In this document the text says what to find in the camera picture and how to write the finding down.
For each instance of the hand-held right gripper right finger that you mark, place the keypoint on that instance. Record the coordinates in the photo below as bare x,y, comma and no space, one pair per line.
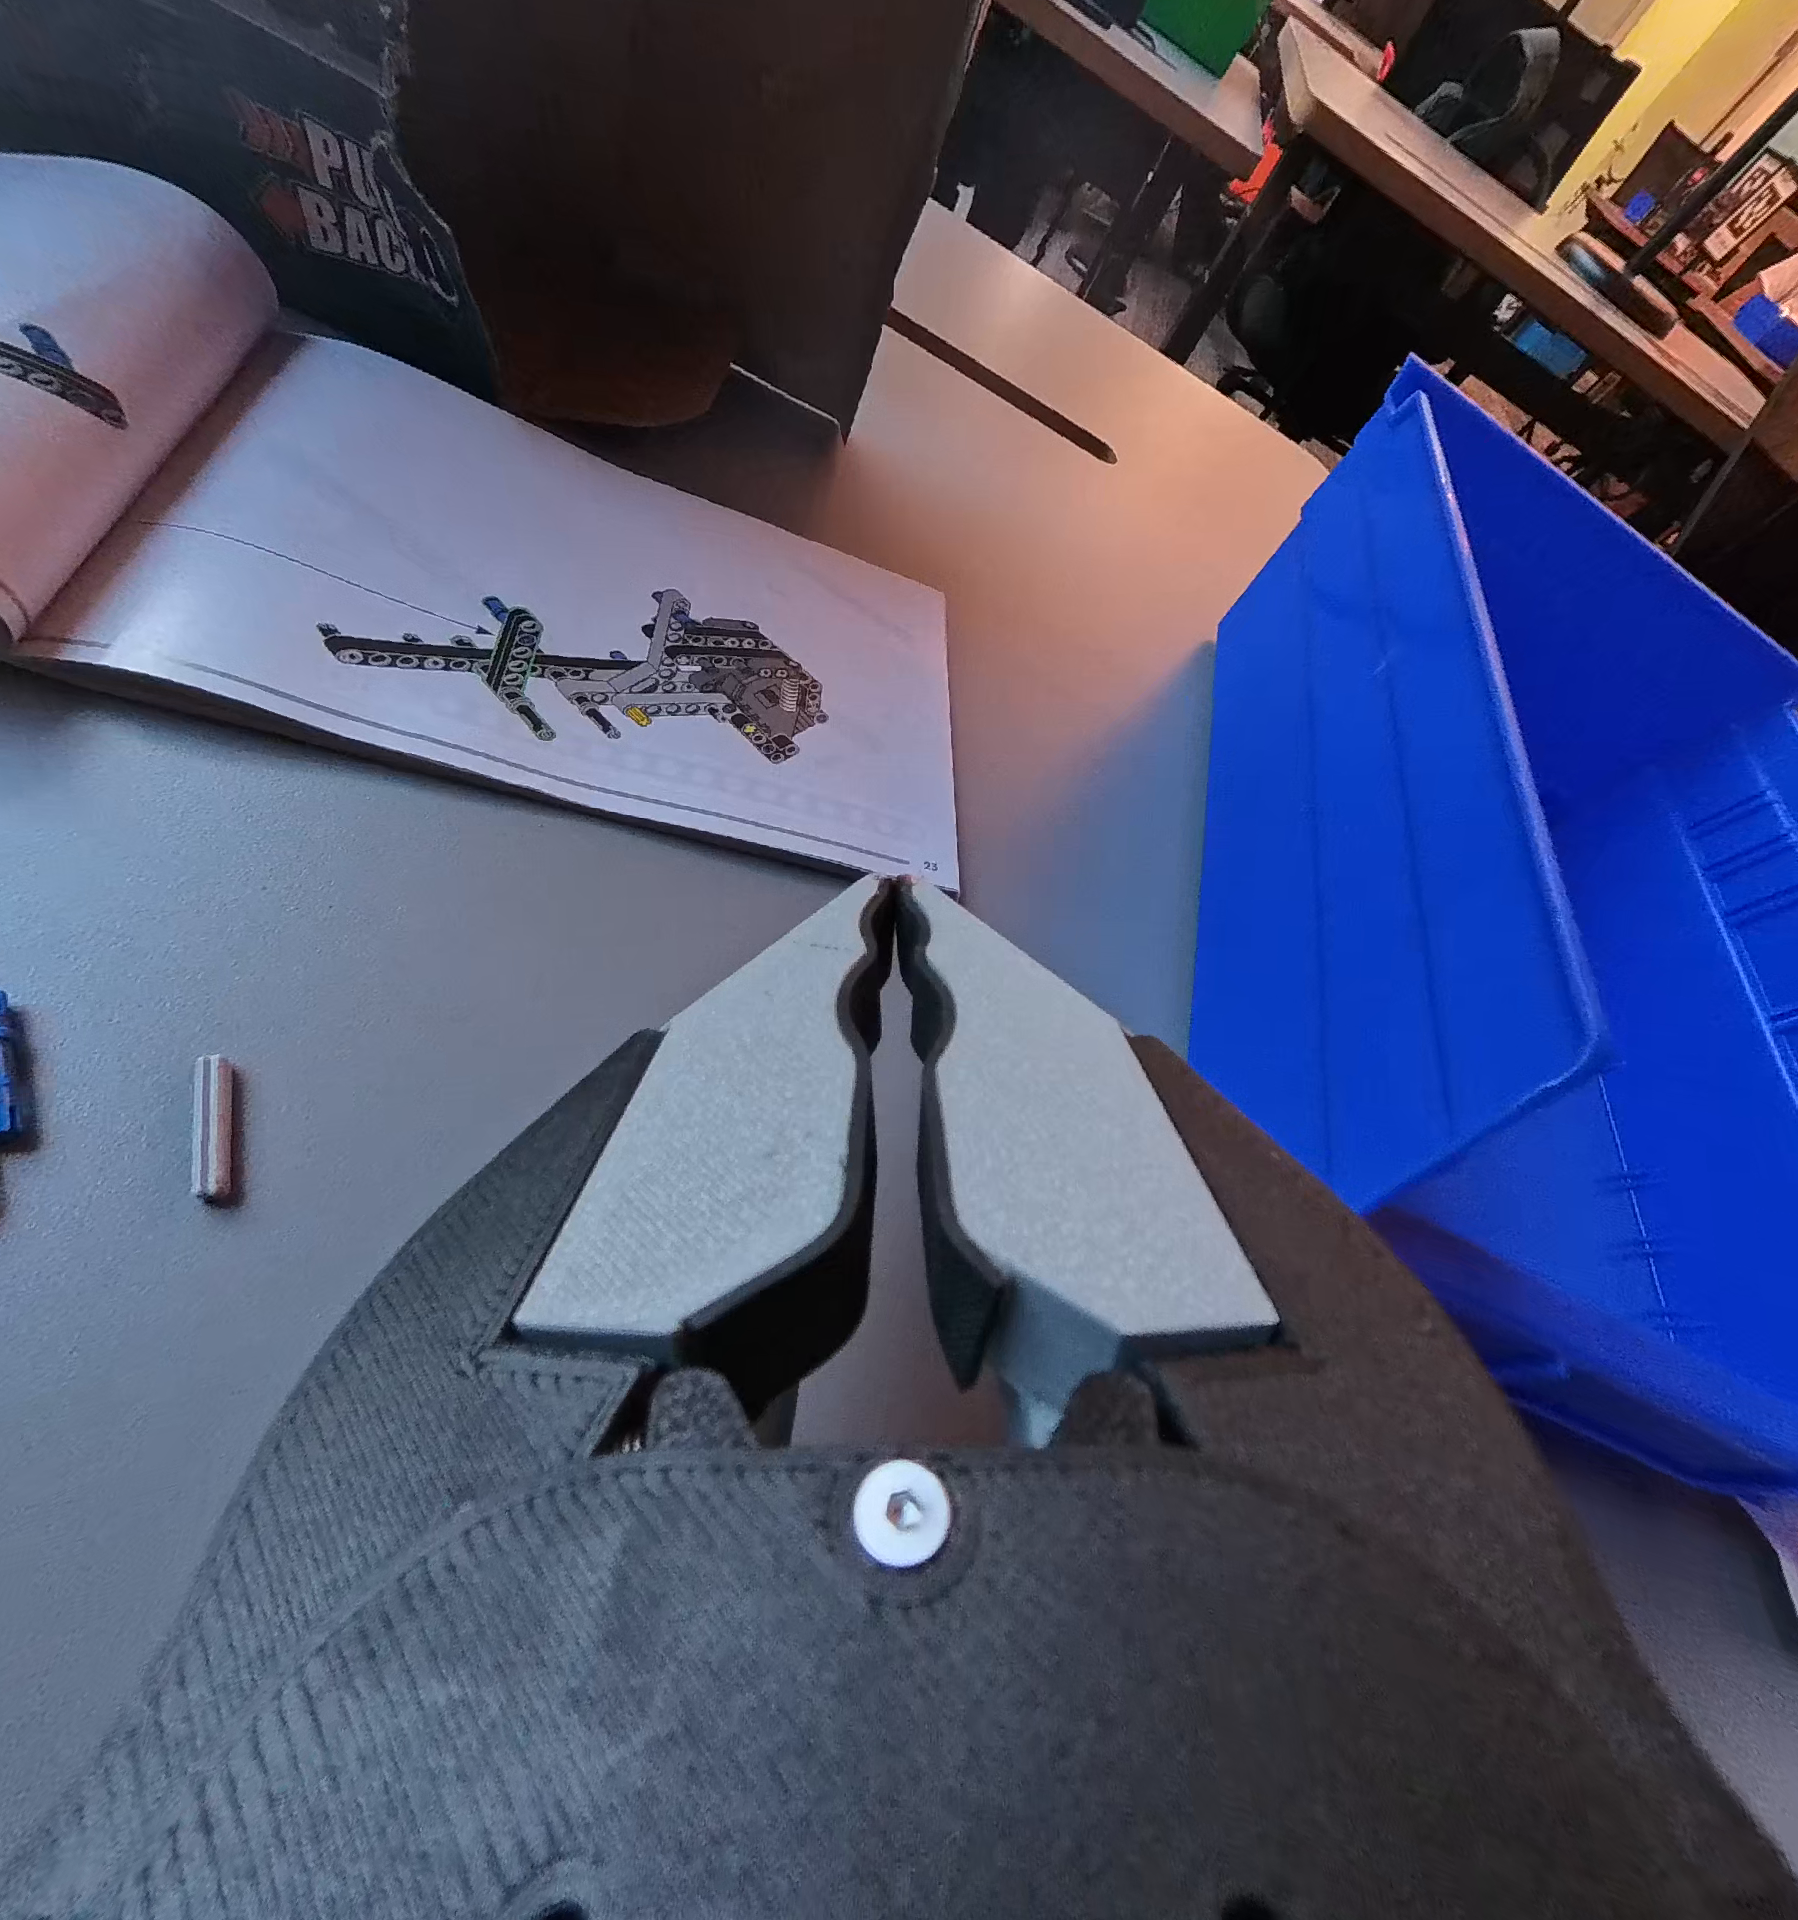
1065,1156

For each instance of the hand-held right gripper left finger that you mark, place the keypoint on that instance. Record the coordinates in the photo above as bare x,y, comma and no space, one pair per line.
726,1141

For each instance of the grey axle pin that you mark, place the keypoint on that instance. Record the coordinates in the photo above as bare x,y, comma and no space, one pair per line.
205,1128

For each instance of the blue plastic bin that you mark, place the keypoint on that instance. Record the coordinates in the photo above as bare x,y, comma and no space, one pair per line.
1549,974

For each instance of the open instruction booklet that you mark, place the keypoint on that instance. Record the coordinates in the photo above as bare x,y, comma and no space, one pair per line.
513,600

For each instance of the dark printed toy box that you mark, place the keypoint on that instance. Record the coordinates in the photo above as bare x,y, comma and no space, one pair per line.
433,182

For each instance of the long wooden desk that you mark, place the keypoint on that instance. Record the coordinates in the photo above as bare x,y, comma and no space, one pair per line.
1515,224

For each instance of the small blue crate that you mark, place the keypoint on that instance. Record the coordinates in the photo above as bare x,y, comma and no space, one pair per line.
1771,330

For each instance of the green box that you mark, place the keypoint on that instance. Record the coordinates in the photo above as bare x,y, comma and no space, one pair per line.
1211,34

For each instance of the black office chair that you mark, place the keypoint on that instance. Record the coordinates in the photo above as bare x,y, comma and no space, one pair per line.
1497,100

